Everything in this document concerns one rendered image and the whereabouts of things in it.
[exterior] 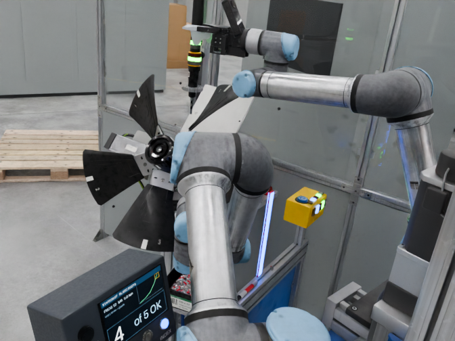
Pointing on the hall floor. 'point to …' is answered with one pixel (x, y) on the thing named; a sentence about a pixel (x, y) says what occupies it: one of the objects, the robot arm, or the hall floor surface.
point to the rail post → (296, 283)
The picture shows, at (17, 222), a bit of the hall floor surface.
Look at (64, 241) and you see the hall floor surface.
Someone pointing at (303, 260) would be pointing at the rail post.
